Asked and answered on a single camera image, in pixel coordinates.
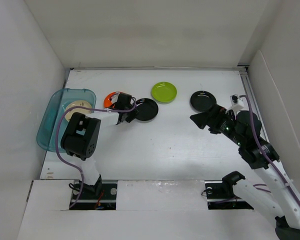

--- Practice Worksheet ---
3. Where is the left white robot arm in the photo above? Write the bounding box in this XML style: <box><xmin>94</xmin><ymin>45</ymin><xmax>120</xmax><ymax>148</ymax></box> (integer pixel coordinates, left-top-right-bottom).
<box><xmin>60</xmin><ymin>92</ymin><xmax>138</xmax><ymax>199</ymax></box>

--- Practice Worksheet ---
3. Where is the aluminium rail right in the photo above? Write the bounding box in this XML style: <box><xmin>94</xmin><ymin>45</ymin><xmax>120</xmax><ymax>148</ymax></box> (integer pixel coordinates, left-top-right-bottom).
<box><xmin>237</xmin><ymin>65</ymin><xmax>267</xmax><ymax>138</ymax></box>

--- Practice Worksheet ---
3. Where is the orange plate back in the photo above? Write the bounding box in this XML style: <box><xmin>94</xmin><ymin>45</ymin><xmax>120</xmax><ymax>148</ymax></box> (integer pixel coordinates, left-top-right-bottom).
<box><xmin>103</xmin><ymin>92</ymin><xmax>116</xmax><ymax>109</ymax></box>

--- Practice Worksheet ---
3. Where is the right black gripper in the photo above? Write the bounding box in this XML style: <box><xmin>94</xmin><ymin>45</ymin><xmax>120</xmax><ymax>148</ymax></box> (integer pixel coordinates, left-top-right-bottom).
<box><xmin>189</xmin><ymin>103</ymin><xmax>245</xmax><ymax>147</ymax></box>

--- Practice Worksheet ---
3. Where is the green plate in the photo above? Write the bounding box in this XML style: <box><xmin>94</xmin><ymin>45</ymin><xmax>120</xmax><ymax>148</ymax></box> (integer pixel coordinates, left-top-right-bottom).
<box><xmin>151</xmin><ymin>81</ymin><xmax>178</xmax><ymax>103</ymax></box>

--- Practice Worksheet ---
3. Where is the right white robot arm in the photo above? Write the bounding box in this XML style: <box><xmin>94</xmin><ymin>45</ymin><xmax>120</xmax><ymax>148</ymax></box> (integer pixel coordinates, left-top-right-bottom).
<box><xmin>190</xmin><ymin>104</ymin><xmax>300</xmax><ymax>240</ymax></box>

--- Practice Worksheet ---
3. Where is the beige plate with drawings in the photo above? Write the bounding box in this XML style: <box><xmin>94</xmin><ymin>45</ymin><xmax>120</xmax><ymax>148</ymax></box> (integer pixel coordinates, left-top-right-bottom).
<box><xmin>64</xmin><ymin>100</ymin><xmax>92</xmax><ymax>122</ymax></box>

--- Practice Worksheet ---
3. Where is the black plate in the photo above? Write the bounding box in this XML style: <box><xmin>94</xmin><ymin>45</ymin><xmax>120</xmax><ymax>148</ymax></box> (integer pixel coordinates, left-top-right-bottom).
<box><xmin>135</xmin><ymin>98</ymin><xmax>159</xmax><ymax>122</ymax></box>
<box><xmin>190</xmin><ymin>90</ymin><xmax>217</xmax><ymax>112</ymax></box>

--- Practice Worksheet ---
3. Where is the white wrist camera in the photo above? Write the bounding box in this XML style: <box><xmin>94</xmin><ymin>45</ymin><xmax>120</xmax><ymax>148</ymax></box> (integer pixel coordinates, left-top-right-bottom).
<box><xmin>226</xmin><ymin>94</ymin><xmax>245</xmax><ymax>114</ymax></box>
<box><xmin>109</xmin><ymin>91</ymin><xmax>121</xmax><ymax>104</ymax></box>

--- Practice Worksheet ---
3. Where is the teal plastic bin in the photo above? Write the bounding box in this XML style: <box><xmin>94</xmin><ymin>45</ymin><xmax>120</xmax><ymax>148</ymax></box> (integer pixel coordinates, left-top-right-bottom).
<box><xmin>36</xmin><ymin>88</ymin><xmax>97</xmax><ymax>152</ymax></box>

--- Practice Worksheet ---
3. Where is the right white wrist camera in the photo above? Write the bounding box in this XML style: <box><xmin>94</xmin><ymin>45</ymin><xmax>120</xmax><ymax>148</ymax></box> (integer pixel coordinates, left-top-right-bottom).
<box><xmin>226</xmin><ymin>94</ymin><xmax>245</xmax><ymax>114</ymax></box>

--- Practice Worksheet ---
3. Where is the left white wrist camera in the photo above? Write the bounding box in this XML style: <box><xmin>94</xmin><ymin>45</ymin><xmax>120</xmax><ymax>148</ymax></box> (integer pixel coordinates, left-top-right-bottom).
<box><xmin>109</xmin><ymin>91</ymin><xmax>121</xmax><ymax>104</ymax></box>

